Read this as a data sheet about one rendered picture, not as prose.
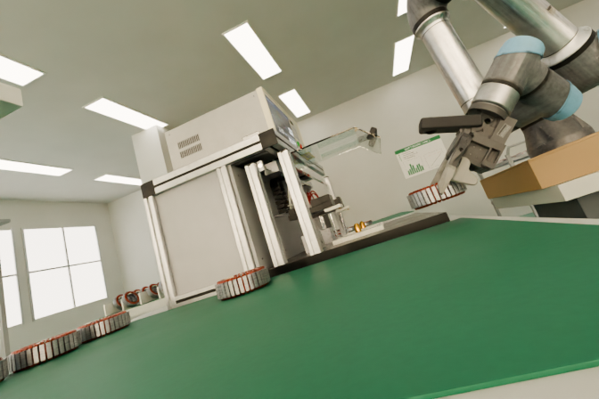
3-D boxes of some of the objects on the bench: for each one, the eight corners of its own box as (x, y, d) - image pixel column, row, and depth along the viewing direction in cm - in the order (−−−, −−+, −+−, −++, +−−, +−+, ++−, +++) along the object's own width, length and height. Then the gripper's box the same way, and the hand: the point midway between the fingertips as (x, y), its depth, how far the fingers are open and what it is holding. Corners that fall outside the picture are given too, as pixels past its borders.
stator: (278, 278, 66) (273, 261, 67) (260, 289, 56) (255, 270, 56) (233, 292, 68) (228, 276, 69) (208, 306, 57) (203, 287, 58)
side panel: (262, 280, 78) (230, 166, 85) (258, 282, 76) (225, 165, 82) (175, 307, 84) (151, 199, 91) (167, 311, 81) (143, 199, 88)
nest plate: (383, 226, 97) (382, 223, 97) (383, 229, 83) (382, 224, 83) (340, 240, 100) (339, 237, 101) (333, 245, 86) (332, 241, 86)
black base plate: (418, 217, 129) (415, 212, 129) (450, 221, 67) (446, 211, 68) (316, 250, 138) (315, 245, 139) (265, 279, 77) (262, 271, 78)
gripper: (537, 105, 51) (480, 211, 51) (496, 133, 68) (455, 211, 69) (485, 86, 53) (430, 187, 54) (459, 118, 71) (418, 193, 71)
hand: (431, 192), depth 62 cm, fingers closed on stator, 13 cm apart
